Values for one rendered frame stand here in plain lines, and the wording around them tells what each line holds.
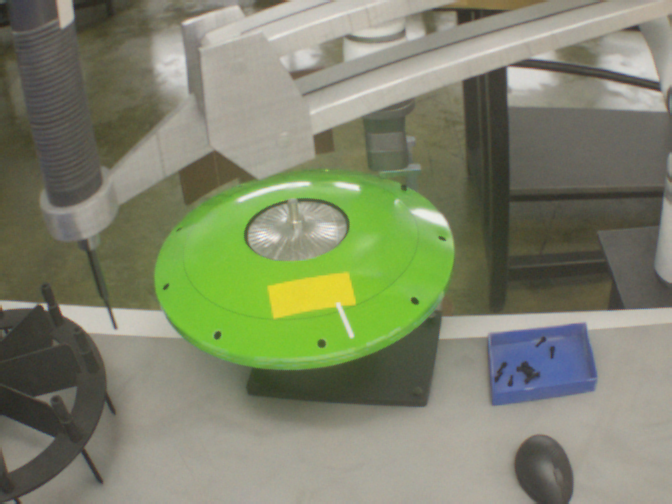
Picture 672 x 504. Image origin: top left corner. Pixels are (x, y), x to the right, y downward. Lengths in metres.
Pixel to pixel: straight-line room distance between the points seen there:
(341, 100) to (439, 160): 2.58
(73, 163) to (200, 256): 0.45
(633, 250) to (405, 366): 0.47
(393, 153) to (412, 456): 0.34
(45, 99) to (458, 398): 0.64
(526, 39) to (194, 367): 0.64
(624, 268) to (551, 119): 1.60
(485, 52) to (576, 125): 2.27
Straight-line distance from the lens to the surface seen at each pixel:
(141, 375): 1.02
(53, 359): 0.92
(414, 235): 0.88
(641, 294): 1.19
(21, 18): 0.42
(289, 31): 0.44
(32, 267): 2.94
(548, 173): 2.48
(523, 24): 0.53
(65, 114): 0.44
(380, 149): 0.97
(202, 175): 1.67
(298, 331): 0.79
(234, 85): 0.44
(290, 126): 0.46
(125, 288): 2.68
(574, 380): 0.95
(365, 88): 0.48
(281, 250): 0.86
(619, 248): 1.26
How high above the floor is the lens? 1.60
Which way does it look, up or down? 37 degrees down
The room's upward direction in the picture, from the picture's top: 7 degrees counter-clockwise
